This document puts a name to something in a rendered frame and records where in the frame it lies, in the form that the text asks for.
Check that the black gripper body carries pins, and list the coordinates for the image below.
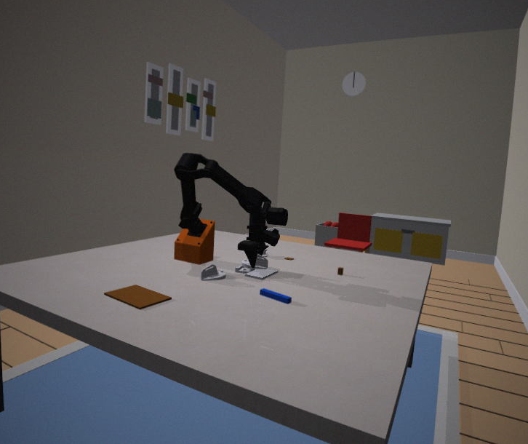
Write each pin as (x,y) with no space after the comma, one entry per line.
(252,244)

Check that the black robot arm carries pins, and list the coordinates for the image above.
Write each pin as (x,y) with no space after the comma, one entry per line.
(250,199)

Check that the blue rectangular bar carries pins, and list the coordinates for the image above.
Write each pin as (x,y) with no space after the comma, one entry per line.
(275,296)

